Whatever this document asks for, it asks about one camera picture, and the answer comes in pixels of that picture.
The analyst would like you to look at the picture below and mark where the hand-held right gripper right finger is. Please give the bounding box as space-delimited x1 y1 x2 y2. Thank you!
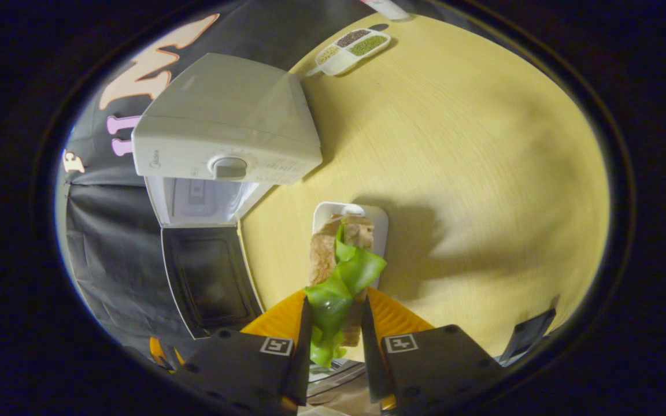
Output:
361 287 507 412

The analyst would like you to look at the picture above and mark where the black backdrop cloth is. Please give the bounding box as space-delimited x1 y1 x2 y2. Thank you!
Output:
55 0 380 359

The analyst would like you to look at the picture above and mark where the white divided tray of beans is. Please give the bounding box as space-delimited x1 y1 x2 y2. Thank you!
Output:
305 28 392 77

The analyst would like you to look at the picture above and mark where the white rectangular plate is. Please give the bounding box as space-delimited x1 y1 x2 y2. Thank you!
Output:
312 201 389 289

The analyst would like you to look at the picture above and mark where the black chair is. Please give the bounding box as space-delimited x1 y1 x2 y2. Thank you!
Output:
498 308 557 366

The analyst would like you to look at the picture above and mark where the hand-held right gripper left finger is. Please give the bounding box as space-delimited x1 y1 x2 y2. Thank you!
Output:
174 289 313 414

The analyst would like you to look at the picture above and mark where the lettuce sandwich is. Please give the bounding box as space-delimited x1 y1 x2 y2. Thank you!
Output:
304 215 387 369

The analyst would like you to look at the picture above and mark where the white microwave oven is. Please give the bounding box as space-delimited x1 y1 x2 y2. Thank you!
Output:
131 53 323 340

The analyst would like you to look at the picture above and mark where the clear bottle pink label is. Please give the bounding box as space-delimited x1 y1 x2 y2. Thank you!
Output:
362 0 410 21

